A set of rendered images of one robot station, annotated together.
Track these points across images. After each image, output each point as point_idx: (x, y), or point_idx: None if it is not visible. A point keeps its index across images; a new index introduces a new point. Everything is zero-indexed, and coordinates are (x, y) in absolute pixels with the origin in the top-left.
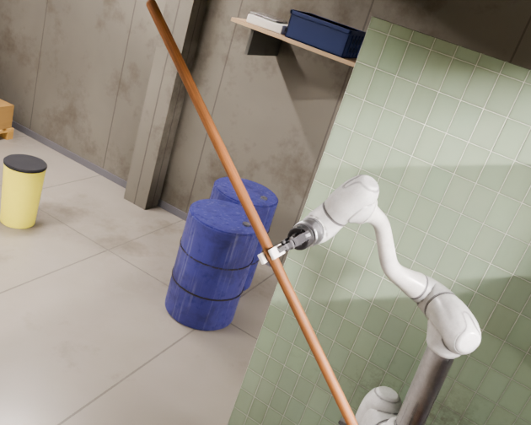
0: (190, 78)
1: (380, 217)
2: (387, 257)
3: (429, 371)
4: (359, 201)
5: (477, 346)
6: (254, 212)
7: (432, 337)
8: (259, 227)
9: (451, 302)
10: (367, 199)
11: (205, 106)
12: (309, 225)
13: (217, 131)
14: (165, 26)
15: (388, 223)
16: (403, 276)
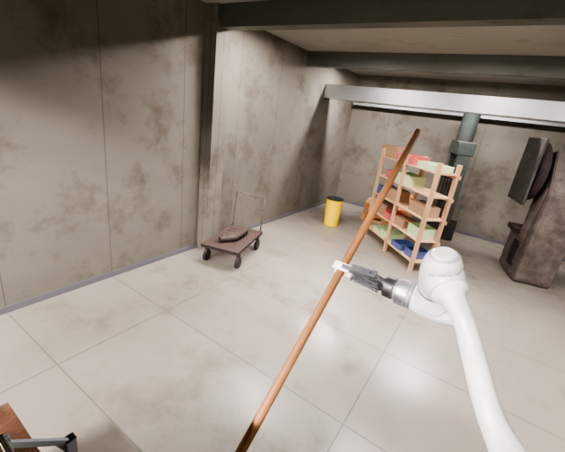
0: (395, 165)
1: (450, 302)
2: (465, 376)
3: None
4: (421, 265)
5: None
6: (354, 239)
7: None
8: (348, 248)
9: None
10: (426, 265)
11: (389, 179)
12: (399, 280)
13: (382, 194)
14: (410, 140)
15: (464, 321)
16: (489, 431)
